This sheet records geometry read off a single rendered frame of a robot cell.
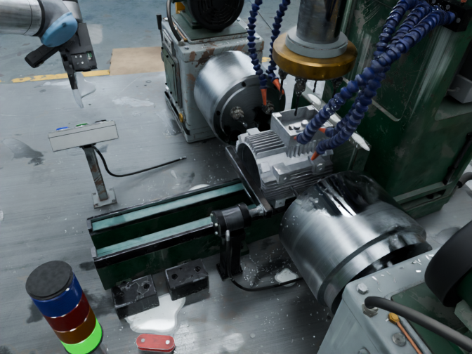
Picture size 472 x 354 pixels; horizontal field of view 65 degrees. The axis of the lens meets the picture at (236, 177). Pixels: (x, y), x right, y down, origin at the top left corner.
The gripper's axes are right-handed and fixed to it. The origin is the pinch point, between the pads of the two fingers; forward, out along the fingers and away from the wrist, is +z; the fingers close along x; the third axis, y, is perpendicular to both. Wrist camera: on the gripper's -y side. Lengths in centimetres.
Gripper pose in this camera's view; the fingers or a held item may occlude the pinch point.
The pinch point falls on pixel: (78, 103)
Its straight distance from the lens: 110.3
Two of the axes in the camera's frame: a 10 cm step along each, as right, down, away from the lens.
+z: 1.9, 9.6, 2.1
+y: 9.2, -2.4, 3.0
